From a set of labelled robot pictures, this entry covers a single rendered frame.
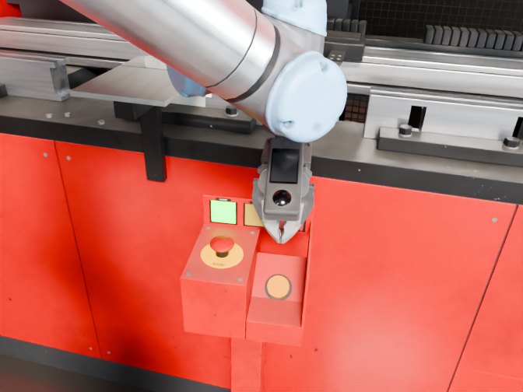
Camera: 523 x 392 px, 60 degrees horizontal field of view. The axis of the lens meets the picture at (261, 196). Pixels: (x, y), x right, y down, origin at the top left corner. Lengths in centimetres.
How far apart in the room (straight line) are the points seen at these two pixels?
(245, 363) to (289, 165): 46
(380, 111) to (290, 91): 63
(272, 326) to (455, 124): 55
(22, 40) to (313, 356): 123
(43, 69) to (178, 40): 91
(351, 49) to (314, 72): 79
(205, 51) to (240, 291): 46
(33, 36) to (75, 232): 62
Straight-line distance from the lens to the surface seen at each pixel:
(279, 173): 58
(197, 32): 33
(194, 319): 79
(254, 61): 36
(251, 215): 82
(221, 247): 74
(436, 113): 99
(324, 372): 129
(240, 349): 90
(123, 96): 83
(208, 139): 95
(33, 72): 125
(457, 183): 92
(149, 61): 99
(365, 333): 116
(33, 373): 173
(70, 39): 148
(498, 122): 102
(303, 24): 54
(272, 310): 78
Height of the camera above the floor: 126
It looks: 31 degrees down
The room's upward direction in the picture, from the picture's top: 2 degrees clockwise
